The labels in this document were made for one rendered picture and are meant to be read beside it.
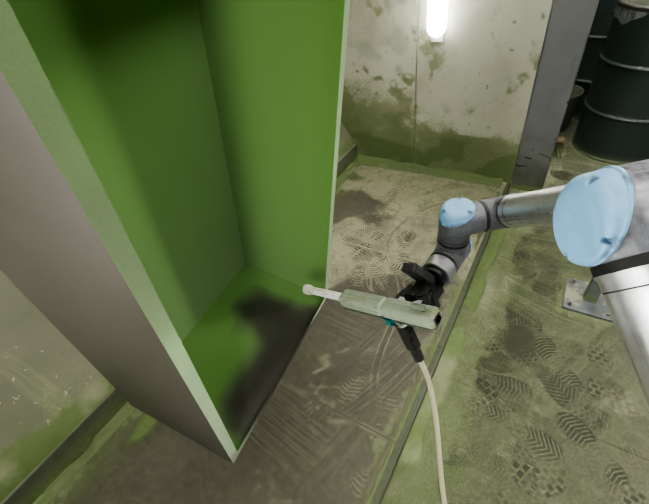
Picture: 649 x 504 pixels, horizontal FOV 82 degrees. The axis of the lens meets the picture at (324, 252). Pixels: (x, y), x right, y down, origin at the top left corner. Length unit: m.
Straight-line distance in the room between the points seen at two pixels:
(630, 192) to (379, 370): 1.29
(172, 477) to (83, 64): 1.38
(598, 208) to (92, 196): 0.53
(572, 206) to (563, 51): 1.84
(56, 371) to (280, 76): 1.40
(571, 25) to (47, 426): 2.81
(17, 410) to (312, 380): 1.09
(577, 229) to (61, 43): 0.80
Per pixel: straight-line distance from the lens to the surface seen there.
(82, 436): 1.90
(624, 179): 0.56
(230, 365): 1.25
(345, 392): 1.62
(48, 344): 1.82
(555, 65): 2.39
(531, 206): 0.96
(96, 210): 0.39
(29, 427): 1.84
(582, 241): 0.56
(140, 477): 1.77
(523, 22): 2.36
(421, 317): 0.90
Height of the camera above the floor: 1.49
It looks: 42 degrees down
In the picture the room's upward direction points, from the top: 11 degrees counter-clockwise
